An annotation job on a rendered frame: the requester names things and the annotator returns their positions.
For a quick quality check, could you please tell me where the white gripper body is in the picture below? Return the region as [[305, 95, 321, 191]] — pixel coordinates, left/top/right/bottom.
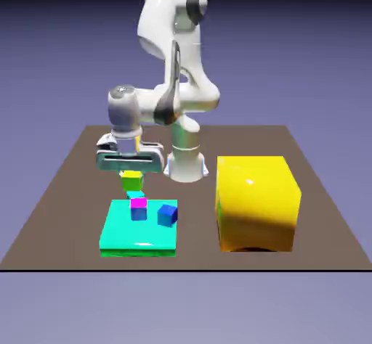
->
[[96, 142, 166, 174]]

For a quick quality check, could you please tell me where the small yellow-green cube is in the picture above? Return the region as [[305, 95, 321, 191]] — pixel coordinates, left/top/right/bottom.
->
[[121, 170, 145, 192]]

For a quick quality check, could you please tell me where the small magenta cube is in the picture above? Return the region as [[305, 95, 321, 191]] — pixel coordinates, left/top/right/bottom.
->
[[129, 197, 148, 222]]

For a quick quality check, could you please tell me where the small blue cube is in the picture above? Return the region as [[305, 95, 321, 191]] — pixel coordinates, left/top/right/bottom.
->
[[157, 203, 179, 228]]

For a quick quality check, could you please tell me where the large turquoise box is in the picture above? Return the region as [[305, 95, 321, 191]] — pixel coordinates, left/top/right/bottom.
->
[[99, 199, 179, 258]]

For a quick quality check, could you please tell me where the large yellow box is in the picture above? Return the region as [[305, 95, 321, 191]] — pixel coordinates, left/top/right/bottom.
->
[[215, 155, 302, 253]]

